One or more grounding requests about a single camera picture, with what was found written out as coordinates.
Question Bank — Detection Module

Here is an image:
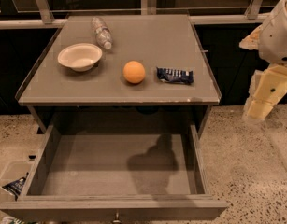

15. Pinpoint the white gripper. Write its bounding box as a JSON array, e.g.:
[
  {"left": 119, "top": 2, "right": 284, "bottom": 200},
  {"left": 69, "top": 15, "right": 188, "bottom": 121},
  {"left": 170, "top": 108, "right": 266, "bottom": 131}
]
[{"left": 239, "top": 0, "right": 287, "bottom": 121}]

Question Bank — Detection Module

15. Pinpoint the orange fruit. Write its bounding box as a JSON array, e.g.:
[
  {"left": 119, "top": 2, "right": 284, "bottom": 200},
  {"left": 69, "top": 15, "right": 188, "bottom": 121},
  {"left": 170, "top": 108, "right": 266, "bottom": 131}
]
[{"left": 122, "top": 61, "right": 146, "bottom": 84}]

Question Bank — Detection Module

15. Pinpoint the open grey top drawer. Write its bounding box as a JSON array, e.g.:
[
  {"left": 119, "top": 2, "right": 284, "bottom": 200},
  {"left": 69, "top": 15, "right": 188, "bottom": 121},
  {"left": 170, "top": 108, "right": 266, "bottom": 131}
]
[{"left": 0, "top": 125, "right": 227, "bottom": 222}]

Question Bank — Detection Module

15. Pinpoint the metal drawer knob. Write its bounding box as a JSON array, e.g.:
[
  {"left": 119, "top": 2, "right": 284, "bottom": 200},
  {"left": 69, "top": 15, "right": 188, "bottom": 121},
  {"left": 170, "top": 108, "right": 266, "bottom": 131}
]
[{"left": 112, "top": 213, "right": 122, "bottom": 224}]

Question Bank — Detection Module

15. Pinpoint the dark blue snack packet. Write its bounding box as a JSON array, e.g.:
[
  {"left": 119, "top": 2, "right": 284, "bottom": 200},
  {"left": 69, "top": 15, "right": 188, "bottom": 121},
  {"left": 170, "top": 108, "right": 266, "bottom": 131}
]
[{"left": 156, "top": 67, "right": 194, "bottom": 85}]

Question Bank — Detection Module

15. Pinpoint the grey cabinet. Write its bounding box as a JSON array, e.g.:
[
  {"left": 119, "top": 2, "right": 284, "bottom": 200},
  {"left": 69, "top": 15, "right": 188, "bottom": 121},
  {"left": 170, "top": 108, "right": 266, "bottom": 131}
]
[{"left": 15, "top": 14, "right": 222, "bottom": 135}]

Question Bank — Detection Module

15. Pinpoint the clear plastic water bottle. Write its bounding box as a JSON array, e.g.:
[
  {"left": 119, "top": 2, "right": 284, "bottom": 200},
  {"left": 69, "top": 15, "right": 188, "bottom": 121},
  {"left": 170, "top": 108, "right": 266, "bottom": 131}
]
[{"left": 91, "top": 17, "right": 113, "bottom": 49}]

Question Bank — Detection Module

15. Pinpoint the white paper bowl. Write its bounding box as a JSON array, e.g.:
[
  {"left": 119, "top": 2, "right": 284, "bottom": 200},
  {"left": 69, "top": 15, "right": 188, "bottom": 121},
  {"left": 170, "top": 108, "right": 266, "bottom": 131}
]
[{"left": 57, "top": 43, "right": 103, "bottom": 72}]

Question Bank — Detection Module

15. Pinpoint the metal railing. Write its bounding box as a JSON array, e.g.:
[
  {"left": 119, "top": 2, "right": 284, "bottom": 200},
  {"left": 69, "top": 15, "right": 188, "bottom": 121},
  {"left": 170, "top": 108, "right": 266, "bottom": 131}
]
[{"left": 0, "top": 0, "right": 279, "bottom": 30}]

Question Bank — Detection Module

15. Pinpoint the clear plastic bin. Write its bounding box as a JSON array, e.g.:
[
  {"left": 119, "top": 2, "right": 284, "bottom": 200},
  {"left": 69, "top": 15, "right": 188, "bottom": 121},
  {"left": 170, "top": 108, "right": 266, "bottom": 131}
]
[{"left": 0, "top": 161, "right": 35, "bottom": 224}]

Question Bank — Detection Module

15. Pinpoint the blue packet in bin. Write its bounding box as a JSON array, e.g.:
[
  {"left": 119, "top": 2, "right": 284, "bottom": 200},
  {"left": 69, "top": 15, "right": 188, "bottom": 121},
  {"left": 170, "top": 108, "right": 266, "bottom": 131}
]
[{"left": 1, "top": 174, "right": 28, "bottom": 200}]

